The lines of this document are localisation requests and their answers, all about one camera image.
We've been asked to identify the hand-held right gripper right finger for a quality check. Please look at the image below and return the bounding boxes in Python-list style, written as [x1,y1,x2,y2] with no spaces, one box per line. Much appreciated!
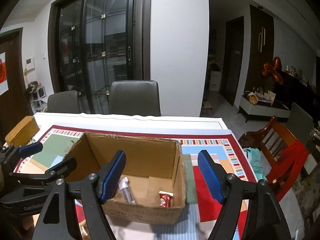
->
[197,150,292,240]

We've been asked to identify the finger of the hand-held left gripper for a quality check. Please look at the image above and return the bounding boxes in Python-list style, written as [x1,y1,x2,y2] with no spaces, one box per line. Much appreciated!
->
[0,141,44,173]
[9,157,78,186]

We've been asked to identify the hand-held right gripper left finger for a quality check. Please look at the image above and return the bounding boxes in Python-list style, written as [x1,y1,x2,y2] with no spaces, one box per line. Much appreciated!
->
[32,150,127,240]

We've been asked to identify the long black snack packet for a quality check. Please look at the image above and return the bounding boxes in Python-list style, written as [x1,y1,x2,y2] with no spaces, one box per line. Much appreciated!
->
[117,177,137,205]

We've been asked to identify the printed cardboard box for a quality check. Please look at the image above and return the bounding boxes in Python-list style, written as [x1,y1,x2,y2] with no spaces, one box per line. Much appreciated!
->
[63,130,187,226]

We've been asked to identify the red snack packet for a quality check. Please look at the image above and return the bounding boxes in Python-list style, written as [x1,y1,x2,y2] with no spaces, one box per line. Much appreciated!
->
[158,190,174,208]

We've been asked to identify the brown woven box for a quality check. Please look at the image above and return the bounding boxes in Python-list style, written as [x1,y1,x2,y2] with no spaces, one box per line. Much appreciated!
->
[4,115,41,147]

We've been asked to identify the colourful patterned tablecloth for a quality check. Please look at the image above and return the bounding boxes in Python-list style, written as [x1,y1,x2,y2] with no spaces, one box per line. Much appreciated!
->
[12,124,259,240]

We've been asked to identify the teal cloth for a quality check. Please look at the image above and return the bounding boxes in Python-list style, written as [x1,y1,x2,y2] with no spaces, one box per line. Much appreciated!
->
[242,147,266,181]

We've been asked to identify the white storage shelf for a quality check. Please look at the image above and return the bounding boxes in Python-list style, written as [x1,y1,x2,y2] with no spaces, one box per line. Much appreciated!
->
[27,81,48,113]

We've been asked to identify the grey dining chair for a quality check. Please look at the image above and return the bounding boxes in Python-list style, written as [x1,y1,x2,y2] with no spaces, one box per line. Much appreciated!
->
[47,90,81,114]
[286,102,314,141]
[108,80,161,117]

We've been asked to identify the dark wooden door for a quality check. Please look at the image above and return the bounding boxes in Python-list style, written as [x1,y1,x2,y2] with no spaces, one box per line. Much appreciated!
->
[0,27,33,141]

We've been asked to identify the small wooden stool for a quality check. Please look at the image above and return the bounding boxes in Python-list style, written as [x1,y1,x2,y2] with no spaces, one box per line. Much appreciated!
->
[202,101,214,117]

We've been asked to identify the wooden chair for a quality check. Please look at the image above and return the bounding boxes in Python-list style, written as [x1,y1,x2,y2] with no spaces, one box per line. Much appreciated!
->
[238,115,310,198]

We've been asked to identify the red garment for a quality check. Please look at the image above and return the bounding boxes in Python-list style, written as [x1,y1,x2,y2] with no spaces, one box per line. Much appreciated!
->
[266,140,310,201]

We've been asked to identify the red and white door poster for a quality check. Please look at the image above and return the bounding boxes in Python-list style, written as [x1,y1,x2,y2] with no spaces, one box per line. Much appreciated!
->
[0,52,9,96]

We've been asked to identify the low white sideboard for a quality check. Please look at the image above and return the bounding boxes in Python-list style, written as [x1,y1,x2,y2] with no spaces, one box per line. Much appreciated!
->
[237,93,292,124]

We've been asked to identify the white bag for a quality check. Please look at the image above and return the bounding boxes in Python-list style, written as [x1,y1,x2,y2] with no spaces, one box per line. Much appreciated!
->
[208,70,222,92]

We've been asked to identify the glass sliding door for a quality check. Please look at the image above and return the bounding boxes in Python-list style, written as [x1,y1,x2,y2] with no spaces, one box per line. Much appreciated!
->
[48,0,152,116]

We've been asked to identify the red foil balloons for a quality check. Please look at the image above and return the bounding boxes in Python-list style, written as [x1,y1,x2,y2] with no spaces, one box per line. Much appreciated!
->
[262,56,284,85]

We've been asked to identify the dark wood cabinet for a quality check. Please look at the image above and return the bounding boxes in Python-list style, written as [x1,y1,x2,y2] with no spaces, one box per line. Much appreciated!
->
[246,4,274,98]

